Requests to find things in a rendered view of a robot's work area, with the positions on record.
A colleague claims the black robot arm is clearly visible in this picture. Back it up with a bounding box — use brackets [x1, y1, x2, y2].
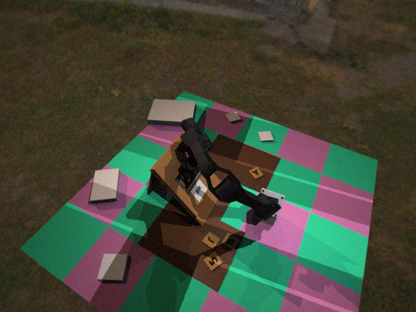
[177, 118, 281, 221]

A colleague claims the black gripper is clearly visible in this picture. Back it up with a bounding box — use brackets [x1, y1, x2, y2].
[180, 143, 213, 175]

